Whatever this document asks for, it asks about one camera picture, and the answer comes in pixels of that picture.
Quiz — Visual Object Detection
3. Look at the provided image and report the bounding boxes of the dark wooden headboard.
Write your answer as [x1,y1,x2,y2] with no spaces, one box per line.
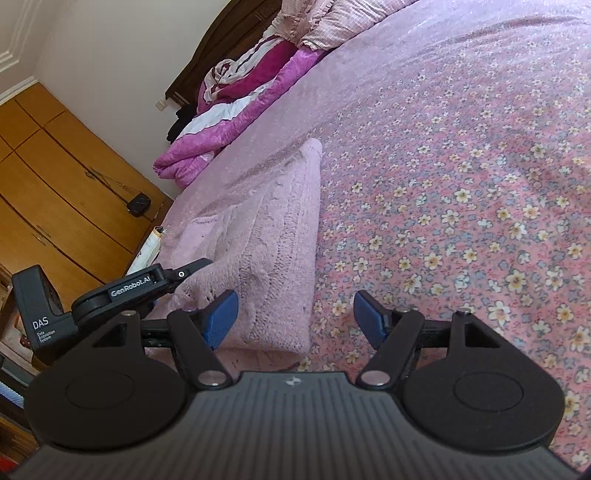
[165,0,281,106]

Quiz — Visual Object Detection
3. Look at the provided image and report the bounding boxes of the orange wooden wardrobe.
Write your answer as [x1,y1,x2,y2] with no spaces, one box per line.
[1,84,172,305]

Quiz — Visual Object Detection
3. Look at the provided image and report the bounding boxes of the magenta and white quilt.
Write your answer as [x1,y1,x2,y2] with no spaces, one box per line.
[153,34,325,189]

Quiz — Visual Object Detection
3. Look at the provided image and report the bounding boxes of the pale pink ruffled pillow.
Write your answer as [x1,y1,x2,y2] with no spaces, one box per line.
[264,0,416,51]

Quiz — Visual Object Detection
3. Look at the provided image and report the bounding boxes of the pink floral bed sheet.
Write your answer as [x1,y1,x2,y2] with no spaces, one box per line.
[160,1,590,470]

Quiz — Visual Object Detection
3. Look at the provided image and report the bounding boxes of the pink knitted sweater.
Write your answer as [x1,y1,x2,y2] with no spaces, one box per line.
[152,139,322,370]

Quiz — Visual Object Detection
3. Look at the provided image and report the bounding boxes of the white paper roll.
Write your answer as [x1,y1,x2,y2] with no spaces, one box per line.
[126,226,165,275]

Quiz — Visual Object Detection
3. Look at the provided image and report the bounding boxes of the black charger on cable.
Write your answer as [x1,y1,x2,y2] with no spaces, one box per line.
[85,168,153,219]

